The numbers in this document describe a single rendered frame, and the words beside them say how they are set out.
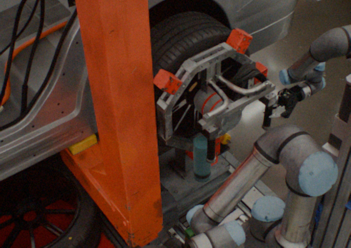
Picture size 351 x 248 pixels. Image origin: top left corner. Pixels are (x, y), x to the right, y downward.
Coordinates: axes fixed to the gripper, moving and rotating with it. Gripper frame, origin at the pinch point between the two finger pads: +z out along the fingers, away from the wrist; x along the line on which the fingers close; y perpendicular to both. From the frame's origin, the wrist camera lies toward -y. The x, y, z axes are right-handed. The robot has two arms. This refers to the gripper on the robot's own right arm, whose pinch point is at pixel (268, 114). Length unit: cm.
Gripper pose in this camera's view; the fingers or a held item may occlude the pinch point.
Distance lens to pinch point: 249.6
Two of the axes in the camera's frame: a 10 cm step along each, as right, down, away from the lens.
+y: -0.2, -7.2, -6.9
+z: -8.0, 4.3, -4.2
